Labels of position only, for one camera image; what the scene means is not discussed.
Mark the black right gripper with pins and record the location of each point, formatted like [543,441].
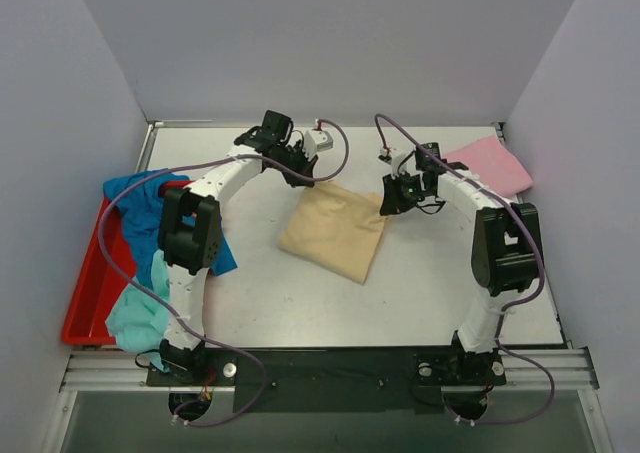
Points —
[400,193]

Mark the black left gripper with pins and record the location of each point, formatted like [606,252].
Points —
[298,165]

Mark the cream yellow t-shirt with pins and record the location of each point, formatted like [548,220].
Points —
[336,229]

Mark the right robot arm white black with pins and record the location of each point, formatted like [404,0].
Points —
[506,252]

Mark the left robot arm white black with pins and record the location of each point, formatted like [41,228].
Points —
[190,234]

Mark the folded pink t-shirt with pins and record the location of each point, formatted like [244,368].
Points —
[495,165]

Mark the blue t-shirt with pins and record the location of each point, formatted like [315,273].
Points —
[141,211]

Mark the red plastic bin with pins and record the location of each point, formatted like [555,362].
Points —
[99,286]

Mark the teal t-shirt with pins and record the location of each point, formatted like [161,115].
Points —
[138,323]

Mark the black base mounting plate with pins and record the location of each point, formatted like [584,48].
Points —
[339,380]

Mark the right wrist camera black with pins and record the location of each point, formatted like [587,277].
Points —
[427,156]

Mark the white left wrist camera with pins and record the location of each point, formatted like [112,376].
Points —
[316,141]

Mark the aluminium rail frame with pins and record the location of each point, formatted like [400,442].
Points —
[420,288]

